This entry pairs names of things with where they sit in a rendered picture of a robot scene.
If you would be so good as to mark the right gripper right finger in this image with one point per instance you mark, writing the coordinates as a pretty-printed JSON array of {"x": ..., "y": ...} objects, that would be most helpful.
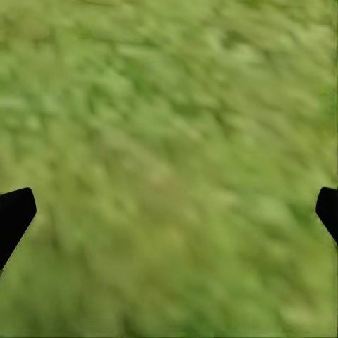
[{"x": 327, "y": 210}]

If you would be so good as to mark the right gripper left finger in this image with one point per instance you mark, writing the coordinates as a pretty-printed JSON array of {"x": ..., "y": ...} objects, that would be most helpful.
[{"x": 17, "y": 209}]

